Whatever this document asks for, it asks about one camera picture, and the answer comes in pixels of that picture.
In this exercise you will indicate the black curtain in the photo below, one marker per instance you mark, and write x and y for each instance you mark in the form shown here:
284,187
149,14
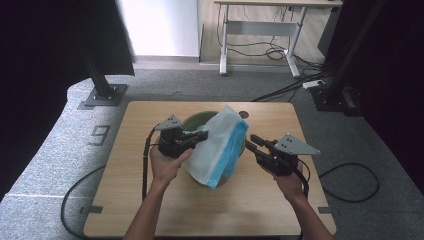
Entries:
50,50
400,66

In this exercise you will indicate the dark round table grommet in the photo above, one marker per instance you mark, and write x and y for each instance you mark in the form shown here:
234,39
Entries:
245,115

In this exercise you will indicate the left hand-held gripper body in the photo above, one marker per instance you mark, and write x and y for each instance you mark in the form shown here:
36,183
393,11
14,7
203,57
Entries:
173,141

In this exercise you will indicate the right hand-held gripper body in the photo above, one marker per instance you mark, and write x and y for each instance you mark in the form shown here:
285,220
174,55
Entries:
283,160

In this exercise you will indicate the white-legged desk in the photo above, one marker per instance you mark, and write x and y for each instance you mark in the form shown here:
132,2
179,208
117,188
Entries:
260,28

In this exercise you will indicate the white power strip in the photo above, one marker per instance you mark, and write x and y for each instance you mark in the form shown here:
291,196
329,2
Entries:
313,84

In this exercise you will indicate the person's right hand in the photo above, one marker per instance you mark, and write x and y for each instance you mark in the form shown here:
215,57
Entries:
290,186

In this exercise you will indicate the black metal stand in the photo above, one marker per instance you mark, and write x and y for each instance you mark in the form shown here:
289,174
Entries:
333,100
105,96

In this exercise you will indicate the green trash bin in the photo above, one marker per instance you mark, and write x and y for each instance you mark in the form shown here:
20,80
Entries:
196,120

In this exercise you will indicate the white and blue plastic bag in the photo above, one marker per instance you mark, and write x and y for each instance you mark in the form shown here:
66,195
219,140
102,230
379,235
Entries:
213,150

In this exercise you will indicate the person's left hand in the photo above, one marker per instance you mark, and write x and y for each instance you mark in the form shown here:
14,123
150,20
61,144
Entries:
166,168

